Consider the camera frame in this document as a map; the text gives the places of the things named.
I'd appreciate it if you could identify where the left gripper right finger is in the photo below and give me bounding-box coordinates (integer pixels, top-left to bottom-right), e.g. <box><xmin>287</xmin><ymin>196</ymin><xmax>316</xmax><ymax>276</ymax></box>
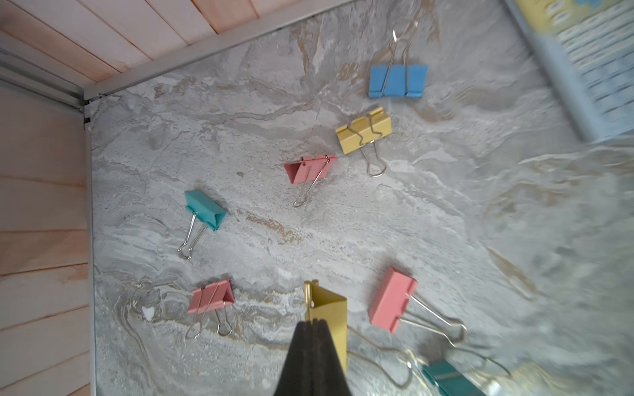
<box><xmin>311</xmin><ymin>319</ymin><xmax>351</xmax><ymax>396</ymax></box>

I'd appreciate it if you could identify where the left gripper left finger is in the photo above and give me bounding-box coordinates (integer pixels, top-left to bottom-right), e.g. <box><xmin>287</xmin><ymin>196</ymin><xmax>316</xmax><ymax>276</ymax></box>
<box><xmin>274</xmin><ymin>322</ymin><xmax>313</xmax><ymax>396</ymax></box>

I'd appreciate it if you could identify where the yellow binder clip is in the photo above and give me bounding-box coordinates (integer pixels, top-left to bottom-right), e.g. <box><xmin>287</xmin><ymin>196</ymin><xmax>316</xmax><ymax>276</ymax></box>
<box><xmin>304</xmin><ymin>280</ymin><xmax>414</xmax><ymax>390</ymax></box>
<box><xmin>335</xmin><ymin>107</ymin><xmax>393</xmax><ymax>178</ymax></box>

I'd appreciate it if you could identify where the pink binder clip centre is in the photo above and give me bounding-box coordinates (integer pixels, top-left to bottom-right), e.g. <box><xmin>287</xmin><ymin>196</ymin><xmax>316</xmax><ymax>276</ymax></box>
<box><xmin>368</xmin><ymin>267</ymin><xmax>468</xmax><ymax>347</ymax></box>

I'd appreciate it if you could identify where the pink binder clip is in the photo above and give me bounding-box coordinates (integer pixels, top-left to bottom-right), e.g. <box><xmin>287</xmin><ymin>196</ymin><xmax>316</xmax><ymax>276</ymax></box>
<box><xmin>368</xmin><ymin>267</ymin><xmax>468</xmax><ymax>347</ymax></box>
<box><xmin>185</xmin><ymin>280</ymin><xmax>235</xmax><ymax>339</ymax></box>
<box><xmin>283</xmin><ymin>154</ymin><xmax>338</xmax><ymax>208</ymax></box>

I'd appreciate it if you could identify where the pink binder clip left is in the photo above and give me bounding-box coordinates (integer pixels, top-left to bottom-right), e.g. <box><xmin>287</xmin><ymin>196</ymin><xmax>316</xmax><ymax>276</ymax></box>
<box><xmin>185</xmin><ymin>280</ymin><xmax>235</xmax><ymax>339</ymax></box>

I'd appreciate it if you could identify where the teal binder clip low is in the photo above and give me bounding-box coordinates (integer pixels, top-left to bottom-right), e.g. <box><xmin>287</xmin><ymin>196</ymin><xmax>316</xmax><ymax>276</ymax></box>
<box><xmin>419</xmin><ymin>347</ymin><xmax>513</xmax><ymax>396</ymax></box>

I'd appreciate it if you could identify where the teal binder clip left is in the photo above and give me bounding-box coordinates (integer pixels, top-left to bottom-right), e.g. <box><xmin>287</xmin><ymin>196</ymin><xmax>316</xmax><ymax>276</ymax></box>
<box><xmin>177</xmin><ymin>190</ymin><xmax>227</xmax><ymax>260</ymax></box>

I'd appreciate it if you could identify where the pink binder clip far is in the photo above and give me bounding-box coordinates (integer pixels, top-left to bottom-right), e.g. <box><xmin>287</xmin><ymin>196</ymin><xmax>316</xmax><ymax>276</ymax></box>
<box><xmin>283</xmin><ymin>154</ymin><xmax>338</xmax><ymax>208</ymax></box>

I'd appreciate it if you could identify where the blue binder clip far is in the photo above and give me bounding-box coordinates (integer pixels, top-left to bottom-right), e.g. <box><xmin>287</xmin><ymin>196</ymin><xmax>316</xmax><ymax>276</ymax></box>
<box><xmin>368</xmin><ymin>21</ymin><xmax>429</xmax><ymax>98</ymax></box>

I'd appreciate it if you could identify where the yellow blue calculator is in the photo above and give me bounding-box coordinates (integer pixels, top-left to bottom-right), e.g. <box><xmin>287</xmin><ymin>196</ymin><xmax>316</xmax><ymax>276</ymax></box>
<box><xmin>505</xmin><ymin>0</ymin><xmax>633</xmax><ymax>143</ymax></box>

